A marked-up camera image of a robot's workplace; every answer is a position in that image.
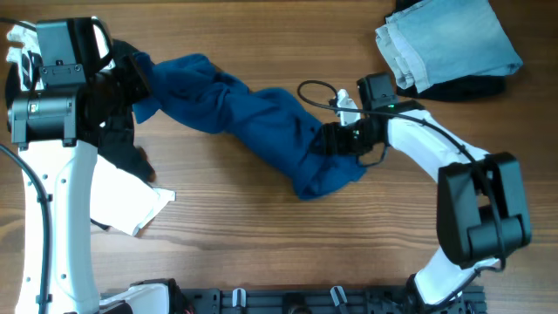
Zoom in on blue polo shirt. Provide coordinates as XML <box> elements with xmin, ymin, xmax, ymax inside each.
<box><xmin>133</xmin><ymin>52</ymin><xmax>366</xmax><ymax>201</ymax></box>

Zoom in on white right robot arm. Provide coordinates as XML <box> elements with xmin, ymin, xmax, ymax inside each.
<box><xmin>314</xmin><ymin>73</ymin><xmax>532</xmax><ymax>313</ymax></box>

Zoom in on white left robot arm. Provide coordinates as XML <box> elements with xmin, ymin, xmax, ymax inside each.
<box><xmin>8</xmin><ymin>17</ymin><xmax>175</xmax><ymax>313</ymax></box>

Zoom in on black t-shirt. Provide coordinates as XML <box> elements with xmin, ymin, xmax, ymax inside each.
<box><xmin>90</xmin><ymin>112</ymin><xmax>167</xmax><ymax>236</ymax></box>

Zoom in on white t-shirt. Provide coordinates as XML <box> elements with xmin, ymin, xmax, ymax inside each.
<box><xmin>4</xmin><ymin>25</ymin><xmax>176</xmax><ymax>236</ymax></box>

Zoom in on light blue folded jeans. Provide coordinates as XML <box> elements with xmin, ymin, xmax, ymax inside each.
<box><xmin>375</xmin><ymin>0</ymin><xmax>523</xmax><ymax>92</ymax></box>

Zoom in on black folded garment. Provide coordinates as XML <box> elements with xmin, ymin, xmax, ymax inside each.
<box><xmin>397</xmin><ymin>1</ymin><xmax>507</xmax><ymax>102</ymax></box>

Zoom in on black aluminium rail frame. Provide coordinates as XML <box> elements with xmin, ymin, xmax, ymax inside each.
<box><xmin>157</xmin><ymin>277</ymin><xmax>487</xmax><ymax>314</ymax></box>

